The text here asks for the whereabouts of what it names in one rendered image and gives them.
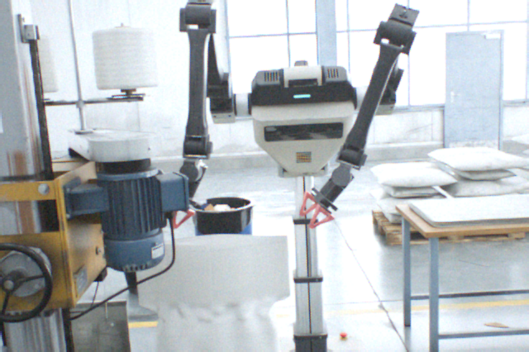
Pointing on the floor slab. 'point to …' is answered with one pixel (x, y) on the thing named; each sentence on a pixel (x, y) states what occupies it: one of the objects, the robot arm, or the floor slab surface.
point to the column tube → (22, 170)
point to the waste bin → (238, 223)
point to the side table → (438, 275)
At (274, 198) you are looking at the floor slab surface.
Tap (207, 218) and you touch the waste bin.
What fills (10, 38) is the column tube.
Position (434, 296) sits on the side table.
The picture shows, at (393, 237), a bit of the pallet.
